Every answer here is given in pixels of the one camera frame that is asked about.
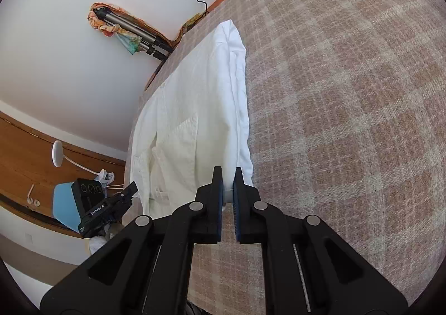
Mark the blue chair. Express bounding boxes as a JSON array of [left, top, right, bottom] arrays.
[[53, 183, 88, 234]]

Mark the white door handle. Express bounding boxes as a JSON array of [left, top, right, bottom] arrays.
[[26, 184, 40, 206]]

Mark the white clip lamp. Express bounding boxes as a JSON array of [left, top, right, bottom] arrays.
[[52, 141, 115, 185]]

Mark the white shirt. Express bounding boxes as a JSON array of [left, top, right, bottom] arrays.
[[130, 20, 254, 220]]

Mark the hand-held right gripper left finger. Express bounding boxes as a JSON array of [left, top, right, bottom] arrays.
[[39, 166, 224, 315]]

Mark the beige plaid blanket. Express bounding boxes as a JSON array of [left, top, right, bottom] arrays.
[[129, 0, 446, 315]]

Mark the black silver tripod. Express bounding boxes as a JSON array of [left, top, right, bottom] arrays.
[[87, 1, 210, 56]]

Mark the wooden door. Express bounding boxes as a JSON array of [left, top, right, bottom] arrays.
[[0, 111, 128, 239]]

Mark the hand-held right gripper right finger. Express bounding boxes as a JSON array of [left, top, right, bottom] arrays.
[[233, 167, 409, 315]]

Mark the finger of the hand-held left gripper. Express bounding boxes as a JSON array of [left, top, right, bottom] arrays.
[[117, 181, 139, 202]]

